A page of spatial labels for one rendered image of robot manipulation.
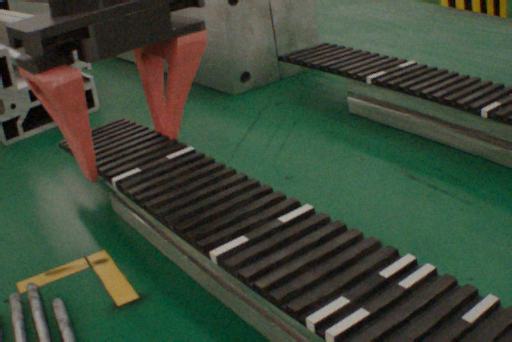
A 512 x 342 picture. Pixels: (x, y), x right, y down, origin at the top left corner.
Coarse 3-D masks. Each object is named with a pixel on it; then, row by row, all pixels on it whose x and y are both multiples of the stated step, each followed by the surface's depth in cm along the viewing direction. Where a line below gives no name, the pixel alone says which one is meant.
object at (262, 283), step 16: (336, 224) 25; (304, 240) 24; (320, 240) 24; (336, 240) 24; (352, 240) 24; (272, 256) 24; (288, 256) 24; (304, 256) 23; (320, 256) 23; (336, 256) 24; (240, 272) 23; (256, 272) 23; (272, 272) 23; (288, 272) 23; (304, 272) 23; (256, 288) 22; (272, 288) 22
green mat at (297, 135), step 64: (320, 0) 89; (384, 0) 84; (128, 64) 69; (448, 64) 53; (192, 128) 47; (256, 128) 45; (320, 128) 44; (384, 128) 42; (0, 192) 42; (64, 192) 40; (320, 192) 35; (384, 192) 34; (448, 192) 33; (0, 256) 33; (64, 256) 33; (128, 256) 32; (448, 256) 27; (128, 320) 27; (192, 320) 26
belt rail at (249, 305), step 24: (120, 192) 34; (144, 216) 33; (168, 240) 30; (192, 264) 28; (216, 288) 27; (240, 288) 25; (240, 312) 26; (264, 312) 25; (288, 336) 23; (312, 336) 21
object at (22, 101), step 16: (0, 16) 73; (16, 16) 69; (0, 32) 74; (0, 48) 49; (0, 64) 53; (16, 64) 55; (80, 64) 53; (0, 80) 49; (16, 80) 54; (0, 96) 49; (16, 96) 50; (32, 96) 53; (96, 96) 55; (0, 112) 51; (16, 112) 51; (32, 112) 57; (0, 128) 50; (16, 128) 52; (32, 128) 52; (48, 128) 53
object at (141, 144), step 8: (152, 136) 37; (160, 136) 37; (168, 136) 37; (128, 144) 37; (136, 144) 37; (144, 144) 36; (152, 144) 36; (104, 152) 36; (112, 152) 36; (120, 152) 36; (128, 152) 35; (136, 152) 36; (96, 160) 35; (104, 160) 35; (112, 160) 35; (96, 168) 34
